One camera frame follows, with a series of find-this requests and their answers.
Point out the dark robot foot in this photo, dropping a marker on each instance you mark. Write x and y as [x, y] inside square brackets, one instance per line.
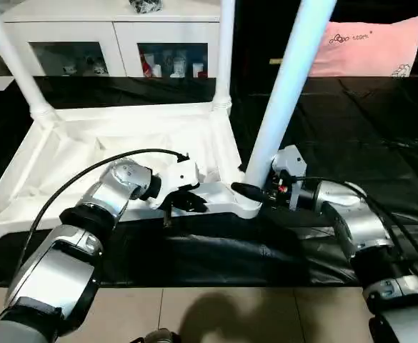
[158, 336]

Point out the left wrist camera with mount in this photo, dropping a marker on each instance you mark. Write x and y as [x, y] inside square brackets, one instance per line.
[180, 175]

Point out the black work mat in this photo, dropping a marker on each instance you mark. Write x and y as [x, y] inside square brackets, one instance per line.
[366, 157]

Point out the dark ornament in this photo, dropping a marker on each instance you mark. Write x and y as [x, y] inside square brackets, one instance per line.
[146, 6]

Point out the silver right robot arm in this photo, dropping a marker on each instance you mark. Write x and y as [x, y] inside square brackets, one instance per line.
[359, 236]

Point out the pink pillow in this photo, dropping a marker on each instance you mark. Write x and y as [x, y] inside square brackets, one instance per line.
[373, 46]

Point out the white plastic table top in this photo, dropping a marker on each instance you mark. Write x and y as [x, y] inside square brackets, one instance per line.
[87, 143]

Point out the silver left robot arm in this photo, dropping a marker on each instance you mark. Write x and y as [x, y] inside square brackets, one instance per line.
[87, 236]

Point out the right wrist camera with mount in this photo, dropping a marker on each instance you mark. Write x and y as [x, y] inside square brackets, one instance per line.
[289, 163]

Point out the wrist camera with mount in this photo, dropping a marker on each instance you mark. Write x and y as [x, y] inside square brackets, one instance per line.
[180, 175]
[289, 163]

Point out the white plastic table leg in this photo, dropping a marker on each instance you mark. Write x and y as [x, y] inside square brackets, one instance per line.
[225, 53]
[287, 86]
[16, 57]

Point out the black furniture with yellow label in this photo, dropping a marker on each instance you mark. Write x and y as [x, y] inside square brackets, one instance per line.
[266, 32]

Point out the white cabinet with glass doors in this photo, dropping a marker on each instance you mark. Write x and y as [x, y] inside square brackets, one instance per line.
[108, 36]

